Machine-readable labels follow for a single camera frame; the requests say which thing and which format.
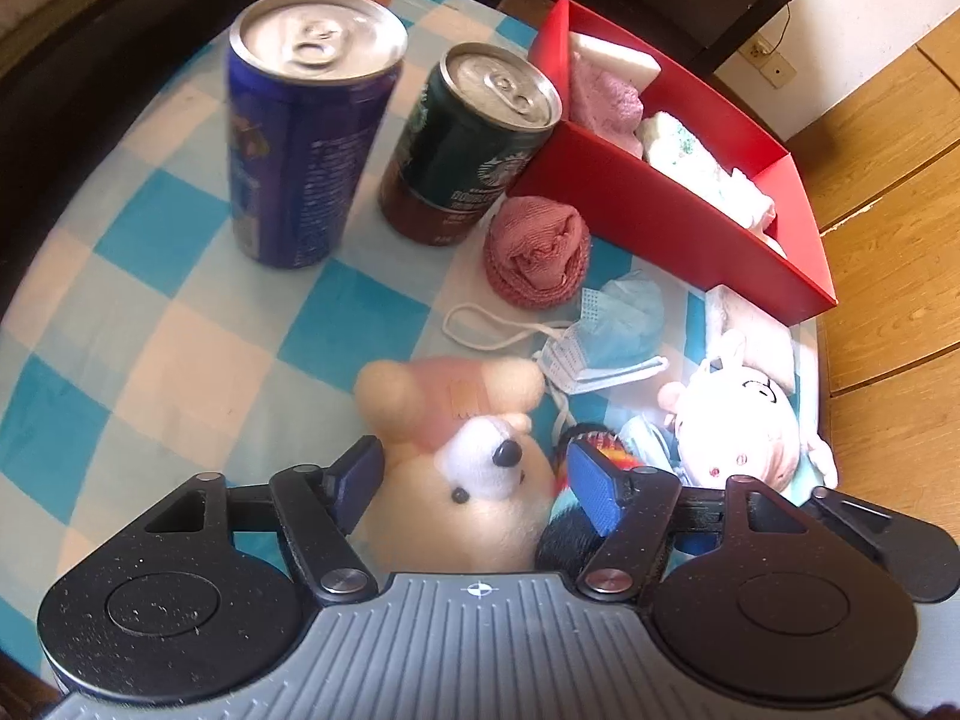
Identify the blue drink can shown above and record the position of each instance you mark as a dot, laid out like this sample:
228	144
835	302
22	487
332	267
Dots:
300	142

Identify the pink towel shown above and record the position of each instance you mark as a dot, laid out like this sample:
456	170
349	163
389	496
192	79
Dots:
604	101

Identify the white folded towel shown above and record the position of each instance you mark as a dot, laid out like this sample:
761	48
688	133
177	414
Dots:
746	199

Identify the pink pig plush toy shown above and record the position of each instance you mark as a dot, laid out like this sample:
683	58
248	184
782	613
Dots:
735	427

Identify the white green patterned cloth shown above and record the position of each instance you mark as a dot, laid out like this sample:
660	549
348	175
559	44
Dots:
679	146

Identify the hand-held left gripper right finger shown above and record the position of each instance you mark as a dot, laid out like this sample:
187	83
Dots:
594	487

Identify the cream bear plush toy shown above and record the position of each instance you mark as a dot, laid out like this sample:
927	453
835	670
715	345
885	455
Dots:
465	495

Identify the red cardboard box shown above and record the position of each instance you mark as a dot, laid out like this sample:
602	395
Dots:
645	195

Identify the dark green coffee can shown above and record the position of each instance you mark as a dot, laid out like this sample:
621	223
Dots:
457	150

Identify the wall socket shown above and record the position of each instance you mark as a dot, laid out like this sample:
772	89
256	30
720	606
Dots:
772	64

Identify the blue white checked tablecloth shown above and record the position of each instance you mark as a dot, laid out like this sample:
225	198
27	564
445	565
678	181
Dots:
195	330

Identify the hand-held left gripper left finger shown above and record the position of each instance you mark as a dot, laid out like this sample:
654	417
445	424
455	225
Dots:
358	480

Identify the pink knitted sock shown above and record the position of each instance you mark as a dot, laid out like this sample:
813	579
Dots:
536	251

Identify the blue face mask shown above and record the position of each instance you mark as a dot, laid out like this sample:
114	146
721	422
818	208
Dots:
615	330

